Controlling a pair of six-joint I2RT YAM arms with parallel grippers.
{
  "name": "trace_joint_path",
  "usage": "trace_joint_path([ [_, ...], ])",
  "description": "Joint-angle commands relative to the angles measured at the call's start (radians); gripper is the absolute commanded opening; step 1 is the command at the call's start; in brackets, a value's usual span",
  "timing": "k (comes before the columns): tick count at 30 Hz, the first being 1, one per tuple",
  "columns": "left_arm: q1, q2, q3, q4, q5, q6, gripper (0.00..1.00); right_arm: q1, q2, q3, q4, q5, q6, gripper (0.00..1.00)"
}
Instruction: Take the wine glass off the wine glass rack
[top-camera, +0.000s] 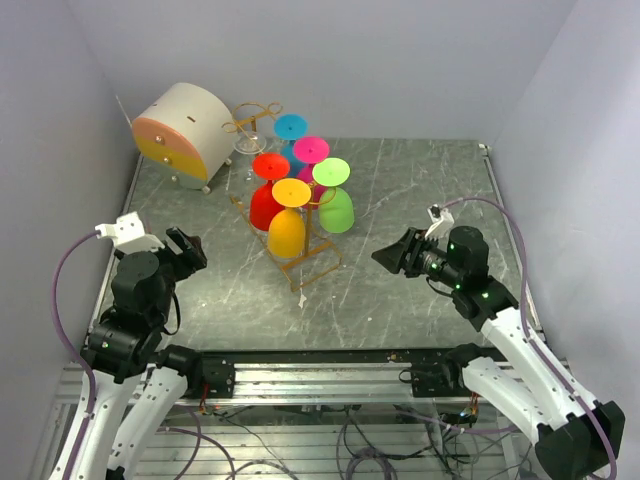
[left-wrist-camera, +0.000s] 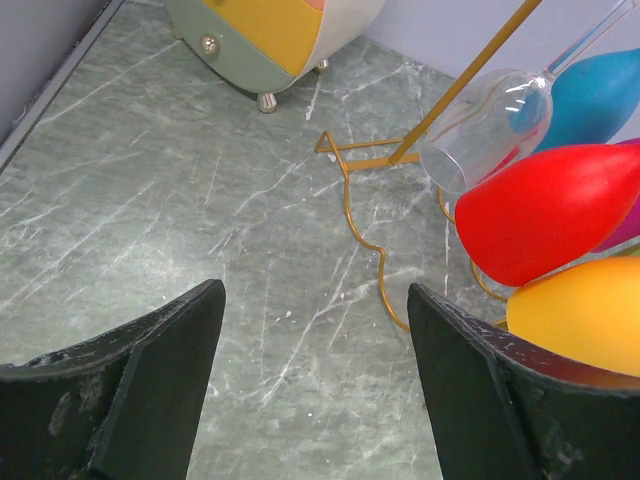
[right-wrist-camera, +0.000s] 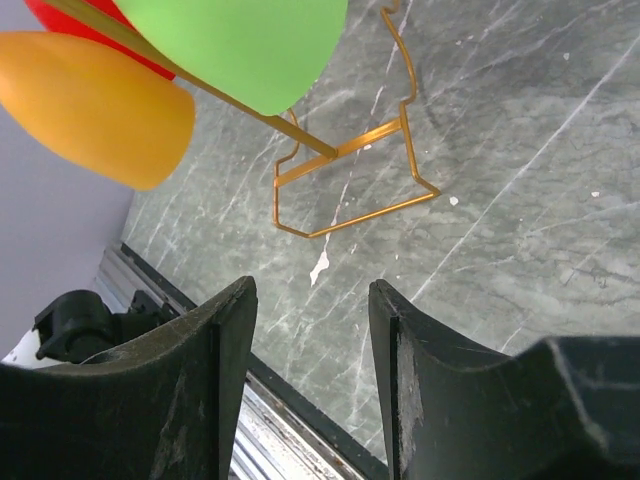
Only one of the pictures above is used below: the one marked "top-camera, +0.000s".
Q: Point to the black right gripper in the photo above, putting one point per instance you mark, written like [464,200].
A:
[411,244]

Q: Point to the orange wine glass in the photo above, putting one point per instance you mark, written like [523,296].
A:
[286,234]

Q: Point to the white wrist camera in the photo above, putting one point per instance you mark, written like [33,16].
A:
[129,235]
[442,222]

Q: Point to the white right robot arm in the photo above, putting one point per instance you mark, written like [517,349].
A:
[572,432]

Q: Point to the green wine glass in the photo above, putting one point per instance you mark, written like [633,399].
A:
[335,206]

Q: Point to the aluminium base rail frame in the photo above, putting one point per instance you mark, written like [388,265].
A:
[322,377]

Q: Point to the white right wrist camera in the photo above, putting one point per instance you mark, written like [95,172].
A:
[442,222]

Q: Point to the clear wine glass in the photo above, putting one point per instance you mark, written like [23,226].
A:
[247,146]

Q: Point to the red wine glass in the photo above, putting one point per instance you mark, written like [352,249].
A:
[270,167]

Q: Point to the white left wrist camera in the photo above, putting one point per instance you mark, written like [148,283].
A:
[129,235]

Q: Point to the pink wine glass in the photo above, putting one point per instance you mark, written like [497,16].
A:
[310,150]

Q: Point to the blue wine glass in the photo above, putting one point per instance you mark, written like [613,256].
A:
[289,128]

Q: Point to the gold wire glass rack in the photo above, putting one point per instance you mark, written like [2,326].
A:
[320,255]

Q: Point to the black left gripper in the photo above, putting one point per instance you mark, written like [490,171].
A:
[192,256]

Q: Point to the round white drawer cabinet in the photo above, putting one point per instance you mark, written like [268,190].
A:
[183,133]

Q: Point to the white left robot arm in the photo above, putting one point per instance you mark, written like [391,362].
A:
[129,382]

